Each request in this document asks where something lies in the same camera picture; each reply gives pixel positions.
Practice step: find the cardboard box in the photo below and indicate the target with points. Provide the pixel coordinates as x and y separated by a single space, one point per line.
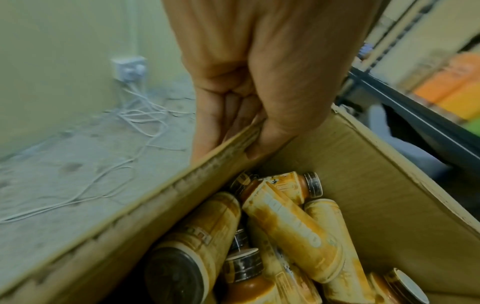
375 193

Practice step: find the yellow bottles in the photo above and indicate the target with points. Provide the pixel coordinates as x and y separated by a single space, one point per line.
292 228

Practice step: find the green shampoo bottles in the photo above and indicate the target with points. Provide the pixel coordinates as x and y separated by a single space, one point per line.
473 127

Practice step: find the person's left hand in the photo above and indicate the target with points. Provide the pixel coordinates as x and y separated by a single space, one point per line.
270 59

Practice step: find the wooden shelf with black frame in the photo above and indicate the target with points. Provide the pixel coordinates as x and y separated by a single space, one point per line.
412 115

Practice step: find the white wall socket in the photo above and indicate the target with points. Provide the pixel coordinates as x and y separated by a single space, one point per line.
127 66

